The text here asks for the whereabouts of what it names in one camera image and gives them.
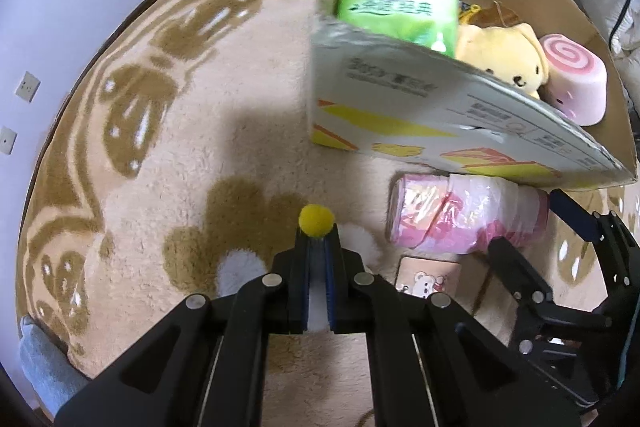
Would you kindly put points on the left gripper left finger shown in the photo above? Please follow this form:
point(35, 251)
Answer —
point(203, 363)

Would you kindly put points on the white wall socket lower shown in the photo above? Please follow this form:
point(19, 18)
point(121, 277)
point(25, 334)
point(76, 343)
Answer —
point(7, 140)

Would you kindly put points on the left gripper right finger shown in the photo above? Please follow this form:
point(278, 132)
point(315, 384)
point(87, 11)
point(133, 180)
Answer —
point(431, 363)

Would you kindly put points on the cardboard box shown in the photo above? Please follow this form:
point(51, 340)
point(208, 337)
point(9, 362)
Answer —
point(377, 95)

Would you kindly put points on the pink swirl roll squishy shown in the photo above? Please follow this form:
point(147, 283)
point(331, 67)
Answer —
point(577, 80)

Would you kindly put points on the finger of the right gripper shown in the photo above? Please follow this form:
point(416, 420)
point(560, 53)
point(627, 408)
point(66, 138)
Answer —
point(595, 253)
point(536, 306)

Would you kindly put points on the paper tag with bear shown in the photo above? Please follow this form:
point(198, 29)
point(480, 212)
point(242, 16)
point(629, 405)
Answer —
point(420, 277)

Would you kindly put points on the beige floral rug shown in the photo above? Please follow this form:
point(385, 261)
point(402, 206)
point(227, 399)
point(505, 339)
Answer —
point(188, 138)

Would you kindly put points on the pink plastic-wrapped roll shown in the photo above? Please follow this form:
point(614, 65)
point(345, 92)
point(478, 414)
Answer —
point(460, 214)

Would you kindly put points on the white duvet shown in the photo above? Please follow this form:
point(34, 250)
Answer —
point(623, 42)

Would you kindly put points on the white wall socket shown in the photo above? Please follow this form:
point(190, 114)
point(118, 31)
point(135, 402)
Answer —
point(27, 88)
point(7, 140)

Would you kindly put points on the white black fluffy plush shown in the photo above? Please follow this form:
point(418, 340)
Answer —
point(309, 288)

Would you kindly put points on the white wall socket upper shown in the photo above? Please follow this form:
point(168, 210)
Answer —
point(27, 88)

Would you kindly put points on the yellow dog plush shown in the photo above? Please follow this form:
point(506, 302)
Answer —
point(496, 41)

